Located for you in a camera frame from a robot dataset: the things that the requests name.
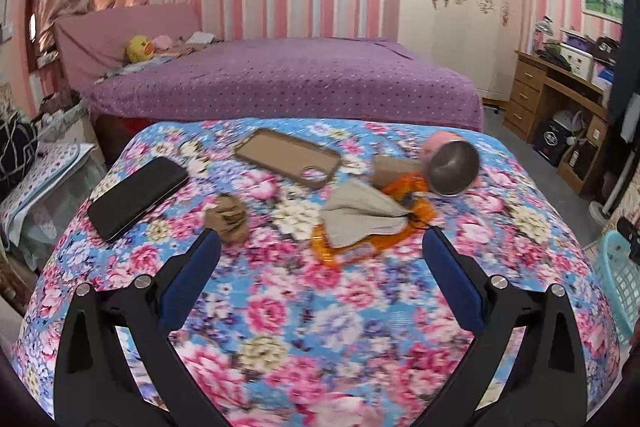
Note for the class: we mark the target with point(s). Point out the bed with purple dotted bedspread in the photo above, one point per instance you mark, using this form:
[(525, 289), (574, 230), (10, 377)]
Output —
[(280, 77)]

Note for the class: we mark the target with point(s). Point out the floral patterned cushion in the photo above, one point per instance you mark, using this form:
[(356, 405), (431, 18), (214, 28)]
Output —
[(47, 169)]

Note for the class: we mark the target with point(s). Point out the dark hanging coat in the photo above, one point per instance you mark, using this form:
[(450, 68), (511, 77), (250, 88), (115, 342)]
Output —
[(627, 57)]

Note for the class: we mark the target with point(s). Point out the black cap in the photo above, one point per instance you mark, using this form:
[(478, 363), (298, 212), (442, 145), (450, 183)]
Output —
[(605, 49)]

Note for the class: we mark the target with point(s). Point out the black gift bag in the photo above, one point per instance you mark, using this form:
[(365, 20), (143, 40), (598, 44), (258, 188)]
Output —
[(550, 139)]

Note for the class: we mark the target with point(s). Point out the beige tissue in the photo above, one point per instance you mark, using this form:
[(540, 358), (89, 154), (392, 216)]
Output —
[(360, 212)]

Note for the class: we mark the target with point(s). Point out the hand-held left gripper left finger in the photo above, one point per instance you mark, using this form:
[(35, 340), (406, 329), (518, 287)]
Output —
[(192, 277)]

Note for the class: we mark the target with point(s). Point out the wooden desk with drawers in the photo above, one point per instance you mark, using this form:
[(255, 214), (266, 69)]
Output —
[(522, 92)]

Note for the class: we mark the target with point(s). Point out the table lamp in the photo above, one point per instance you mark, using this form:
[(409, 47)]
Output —
[(544, 27)]

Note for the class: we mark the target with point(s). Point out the dark patterned bag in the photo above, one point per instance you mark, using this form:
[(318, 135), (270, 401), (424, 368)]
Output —
[(15, 147)]

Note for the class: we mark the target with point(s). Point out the black smartphone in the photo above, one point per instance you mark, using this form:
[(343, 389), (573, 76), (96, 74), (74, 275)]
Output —
[(135, 199)]

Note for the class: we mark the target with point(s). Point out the white round fan base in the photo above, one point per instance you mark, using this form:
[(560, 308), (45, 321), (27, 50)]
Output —
[(602, 209)]

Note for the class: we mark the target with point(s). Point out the white cloth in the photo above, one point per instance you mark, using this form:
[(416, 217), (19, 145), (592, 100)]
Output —
[(200, 38)]

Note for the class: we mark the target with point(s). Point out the pink cup with metal inside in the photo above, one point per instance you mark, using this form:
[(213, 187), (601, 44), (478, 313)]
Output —
[(452, 167)]

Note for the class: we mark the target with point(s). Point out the purple box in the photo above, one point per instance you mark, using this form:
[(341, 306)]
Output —
[(575, 37)]

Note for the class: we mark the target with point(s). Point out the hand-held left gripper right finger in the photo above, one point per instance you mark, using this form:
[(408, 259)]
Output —
[(450, 277)]

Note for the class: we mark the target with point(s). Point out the yellow duck plush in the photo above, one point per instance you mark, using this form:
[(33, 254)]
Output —
[(139, 49)]

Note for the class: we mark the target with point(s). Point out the brown phone case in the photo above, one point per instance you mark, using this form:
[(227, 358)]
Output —
[(280, 154)]

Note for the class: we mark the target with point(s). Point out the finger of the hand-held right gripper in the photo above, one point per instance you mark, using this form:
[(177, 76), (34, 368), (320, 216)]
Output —
[(631, 237)]

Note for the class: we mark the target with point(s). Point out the dark green clothes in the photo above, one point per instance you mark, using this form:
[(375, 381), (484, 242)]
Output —
[(555, 54)]

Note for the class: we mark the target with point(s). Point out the light blue plastic basket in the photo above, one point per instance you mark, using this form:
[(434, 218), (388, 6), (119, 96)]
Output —
[(615, 277)]

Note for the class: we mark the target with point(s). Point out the brown paper piece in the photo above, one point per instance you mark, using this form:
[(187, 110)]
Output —
[(395, 168)]

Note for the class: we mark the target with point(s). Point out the pink cloth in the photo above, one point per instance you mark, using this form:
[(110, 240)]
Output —
[(162, 42)]

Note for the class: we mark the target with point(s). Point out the white storage box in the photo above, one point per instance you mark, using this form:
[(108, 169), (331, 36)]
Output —
[(575, 62)]

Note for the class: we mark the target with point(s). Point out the white wardrobe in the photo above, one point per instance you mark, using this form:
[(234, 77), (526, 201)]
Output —
[(450, 47)]

